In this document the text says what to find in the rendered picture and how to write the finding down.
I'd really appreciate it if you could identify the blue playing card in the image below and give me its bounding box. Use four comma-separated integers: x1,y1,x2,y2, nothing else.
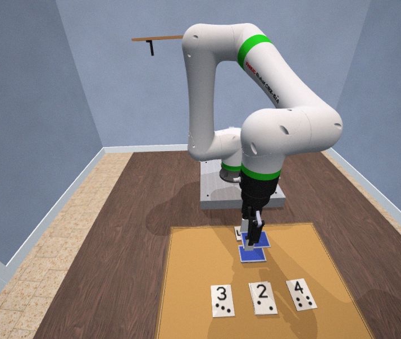
238,245,266,262
240,231,271,249

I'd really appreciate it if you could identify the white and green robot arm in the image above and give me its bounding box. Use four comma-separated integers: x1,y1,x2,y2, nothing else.
182,23,343,198

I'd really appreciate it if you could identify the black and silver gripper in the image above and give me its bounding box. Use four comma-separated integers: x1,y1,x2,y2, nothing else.
240,190,270,251

